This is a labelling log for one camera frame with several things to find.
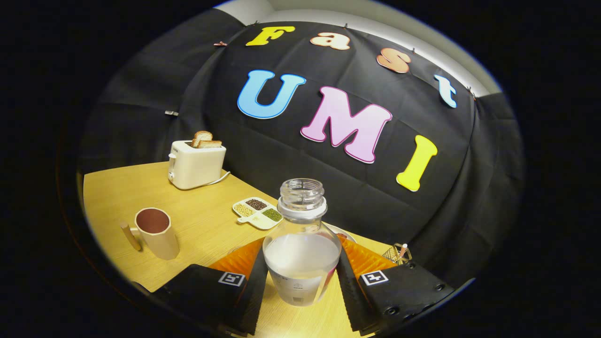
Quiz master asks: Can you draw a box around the cream toaster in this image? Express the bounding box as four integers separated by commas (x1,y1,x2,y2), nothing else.
168,140,227,190

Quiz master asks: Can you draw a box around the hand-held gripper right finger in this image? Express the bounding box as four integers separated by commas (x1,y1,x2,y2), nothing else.
336,235,455,336

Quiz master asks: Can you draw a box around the white toaster cable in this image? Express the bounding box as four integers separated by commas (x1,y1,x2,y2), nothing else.
202,171,231,187

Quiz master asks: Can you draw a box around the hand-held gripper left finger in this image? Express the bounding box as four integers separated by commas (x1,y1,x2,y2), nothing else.
150,237,269,336

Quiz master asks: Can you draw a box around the clear plastic juice bottle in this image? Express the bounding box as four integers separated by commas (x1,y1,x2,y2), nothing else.
262,178,342,307

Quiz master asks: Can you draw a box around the metal wire basket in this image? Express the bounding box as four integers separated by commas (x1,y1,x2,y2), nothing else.
382,243,413,264

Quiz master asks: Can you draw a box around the white round plate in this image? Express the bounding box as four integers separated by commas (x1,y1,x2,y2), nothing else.
324,223,357,244

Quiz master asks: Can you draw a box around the white divided grain dish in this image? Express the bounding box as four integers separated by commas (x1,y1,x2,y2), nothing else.
232,197,284,230

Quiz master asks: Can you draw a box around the wooden table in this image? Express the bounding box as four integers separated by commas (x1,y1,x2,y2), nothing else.
83,162,400,338

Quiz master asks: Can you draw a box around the black backdrop cloth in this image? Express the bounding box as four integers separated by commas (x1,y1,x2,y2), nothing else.
77,9,524,287

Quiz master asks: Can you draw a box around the cream cup with wooden handle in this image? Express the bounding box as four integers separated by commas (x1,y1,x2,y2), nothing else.
120,207,180,261

